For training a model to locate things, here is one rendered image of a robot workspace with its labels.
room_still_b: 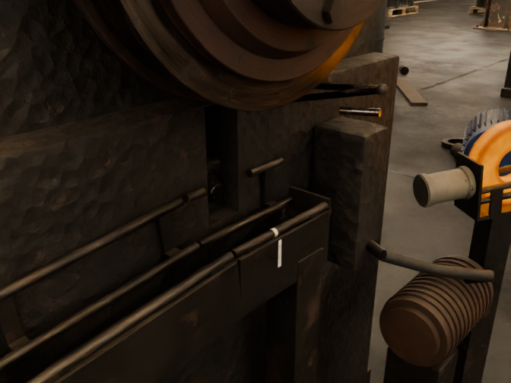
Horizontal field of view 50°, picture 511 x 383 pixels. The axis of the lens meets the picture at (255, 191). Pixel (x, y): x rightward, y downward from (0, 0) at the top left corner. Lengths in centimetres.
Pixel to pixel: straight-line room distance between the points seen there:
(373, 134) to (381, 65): 22
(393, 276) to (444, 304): 107
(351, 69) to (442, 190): 26
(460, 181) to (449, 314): 23
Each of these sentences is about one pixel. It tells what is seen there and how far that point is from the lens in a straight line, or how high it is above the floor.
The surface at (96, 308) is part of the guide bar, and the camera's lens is 64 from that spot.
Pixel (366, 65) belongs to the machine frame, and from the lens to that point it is 100.
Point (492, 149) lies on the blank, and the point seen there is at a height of 74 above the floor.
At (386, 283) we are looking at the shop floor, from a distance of 198.
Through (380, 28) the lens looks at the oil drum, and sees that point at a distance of 350.
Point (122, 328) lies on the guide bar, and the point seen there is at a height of 70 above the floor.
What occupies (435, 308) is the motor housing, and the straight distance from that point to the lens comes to 95.
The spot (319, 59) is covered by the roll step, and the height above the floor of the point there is 93.
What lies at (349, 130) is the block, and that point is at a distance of 86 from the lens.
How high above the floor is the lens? 105
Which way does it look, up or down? 23 degrees down
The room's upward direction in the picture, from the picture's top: straight up
